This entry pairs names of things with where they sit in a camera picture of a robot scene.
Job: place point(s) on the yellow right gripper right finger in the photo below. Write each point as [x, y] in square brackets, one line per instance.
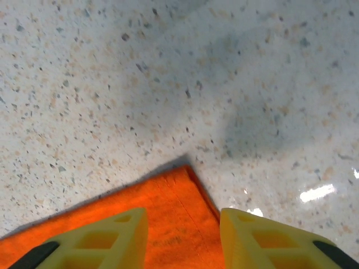
[266, 246]

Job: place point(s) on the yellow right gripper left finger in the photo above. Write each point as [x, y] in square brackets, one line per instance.
[112, 243]

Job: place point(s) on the orange t-shirt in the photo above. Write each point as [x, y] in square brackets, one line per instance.
[174, 201]

